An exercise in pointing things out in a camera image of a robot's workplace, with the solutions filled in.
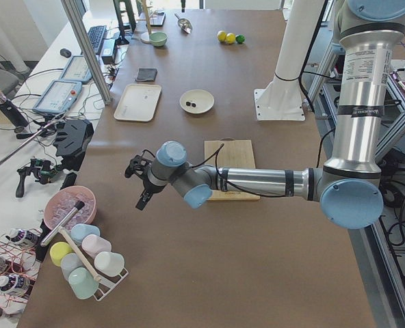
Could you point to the pink plastic cup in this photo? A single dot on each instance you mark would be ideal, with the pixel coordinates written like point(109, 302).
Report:
point(93, 245)

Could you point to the metal black-tipped muddler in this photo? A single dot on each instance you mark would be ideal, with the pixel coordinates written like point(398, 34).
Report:
point(47, 239)

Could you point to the cream rectangular rabbit tray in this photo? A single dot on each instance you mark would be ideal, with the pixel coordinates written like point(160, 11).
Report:
point(138, 103)

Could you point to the blue teach pendant near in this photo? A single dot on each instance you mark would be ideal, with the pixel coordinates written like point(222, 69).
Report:
point(58, 97)

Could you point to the wooden glass holder stand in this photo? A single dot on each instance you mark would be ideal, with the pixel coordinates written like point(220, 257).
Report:
point(146, 37)

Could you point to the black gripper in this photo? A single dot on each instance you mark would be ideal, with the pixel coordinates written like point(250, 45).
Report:
point(148, 186)

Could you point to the grey folded cloth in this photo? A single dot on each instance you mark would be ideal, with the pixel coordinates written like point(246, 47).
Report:
point(146, 75)

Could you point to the blue plastic cup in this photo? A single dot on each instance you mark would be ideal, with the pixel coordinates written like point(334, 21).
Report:
point(81, 230)

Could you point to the yellow plastic cup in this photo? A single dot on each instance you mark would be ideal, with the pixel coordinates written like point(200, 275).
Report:
point(58, 251)

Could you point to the yellow lemon outer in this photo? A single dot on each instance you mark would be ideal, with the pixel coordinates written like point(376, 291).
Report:
point(221, 36)

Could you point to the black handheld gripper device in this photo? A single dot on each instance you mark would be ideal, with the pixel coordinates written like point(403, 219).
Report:
point(43, 170)

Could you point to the yellow lemon near lime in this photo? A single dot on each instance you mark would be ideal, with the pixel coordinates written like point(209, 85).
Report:
point(230, 38)

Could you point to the blue teach pendant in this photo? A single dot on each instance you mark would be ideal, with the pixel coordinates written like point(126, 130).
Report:
point(77, 70)
point(58, 97)

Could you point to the black keyboard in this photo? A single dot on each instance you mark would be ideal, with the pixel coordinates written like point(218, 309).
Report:
point(96, 35)

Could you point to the grey plastic cup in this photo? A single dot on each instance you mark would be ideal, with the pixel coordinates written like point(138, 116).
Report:
point(69, 263)

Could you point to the mint green bowl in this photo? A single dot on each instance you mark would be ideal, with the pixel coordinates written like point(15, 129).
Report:
point(158, 39)

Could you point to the blue teach pendant far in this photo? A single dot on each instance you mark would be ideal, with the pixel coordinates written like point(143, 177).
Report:
point(77, 70)

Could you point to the white plastic cup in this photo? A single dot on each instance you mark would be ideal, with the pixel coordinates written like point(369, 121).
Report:
point(109, 263)

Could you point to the aluminium frame post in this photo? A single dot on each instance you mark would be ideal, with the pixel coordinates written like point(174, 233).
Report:
point(75, 19)

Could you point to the white cup rack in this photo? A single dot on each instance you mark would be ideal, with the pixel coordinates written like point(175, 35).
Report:
point(108, 284)

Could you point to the black plastic stand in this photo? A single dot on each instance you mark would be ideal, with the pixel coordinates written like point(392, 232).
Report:
point(71, 141)

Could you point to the mint plastic cup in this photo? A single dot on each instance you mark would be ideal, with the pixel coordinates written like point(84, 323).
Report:
point(82, 283)

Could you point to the pink bowl with ice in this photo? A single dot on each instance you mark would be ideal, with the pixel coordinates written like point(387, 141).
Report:
point(64, 201)

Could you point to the metal ice scoop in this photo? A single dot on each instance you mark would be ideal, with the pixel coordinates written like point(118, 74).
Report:
point(184, 24)

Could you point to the wooden cutting board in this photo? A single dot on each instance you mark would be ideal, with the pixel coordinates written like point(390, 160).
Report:
point(235, 153)

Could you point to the black thermos bottle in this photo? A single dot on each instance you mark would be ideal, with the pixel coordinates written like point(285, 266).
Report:
point(11, 112)

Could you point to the cream round plate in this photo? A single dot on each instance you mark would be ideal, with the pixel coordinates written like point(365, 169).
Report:
point(204, 101)

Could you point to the black computer mouse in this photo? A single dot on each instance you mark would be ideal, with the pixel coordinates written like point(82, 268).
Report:
point(65, 53)

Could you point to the green lime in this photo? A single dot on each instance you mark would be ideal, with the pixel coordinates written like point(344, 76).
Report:
point(240, 39)

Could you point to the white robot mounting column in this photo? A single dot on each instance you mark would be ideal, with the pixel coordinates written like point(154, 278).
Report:
point(281, 100)

